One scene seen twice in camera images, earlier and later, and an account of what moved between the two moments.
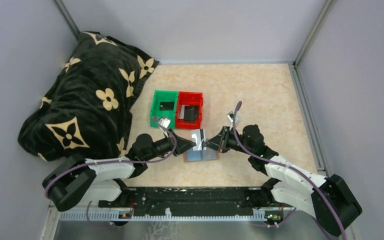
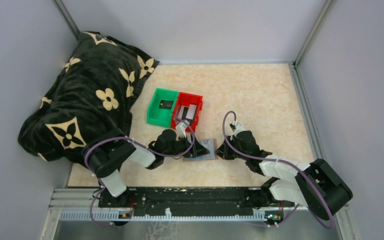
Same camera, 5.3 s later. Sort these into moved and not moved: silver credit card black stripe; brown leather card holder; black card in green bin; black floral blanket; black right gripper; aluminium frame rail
Moved: black right gripper; silver credit card black stripe
Not moved: aluminium frame rail; black floral blanket; brown leather card holder; black card in green bin
